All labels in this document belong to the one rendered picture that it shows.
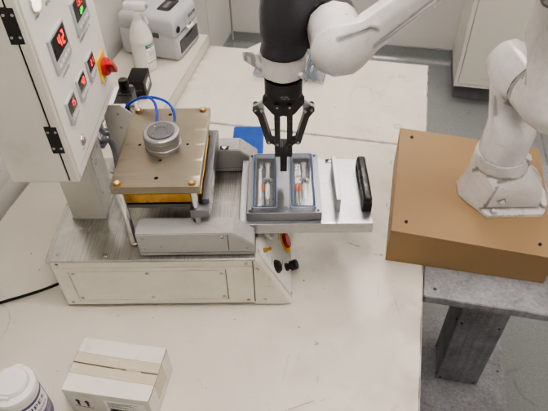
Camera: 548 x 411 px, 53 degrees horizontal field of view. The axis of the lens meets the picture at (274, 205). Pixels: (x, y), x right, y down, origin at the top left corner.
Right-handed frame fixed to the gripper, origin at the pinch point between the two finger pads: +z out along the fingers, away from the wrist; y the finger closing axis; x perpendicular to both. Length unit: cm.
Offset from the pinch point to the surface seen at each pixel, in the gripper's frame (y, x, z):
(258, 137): -9, 48, 33
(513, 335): 87, 22, 107
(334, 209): 11.6, -6.5, 10.4
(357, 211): 16.6, -7.0, 10.4
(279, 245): -1.1, -4.4, 25.4
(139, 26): -50, 81, 11
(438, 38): 93, 222, 92
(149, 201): -28.3, -11.0, 3.6
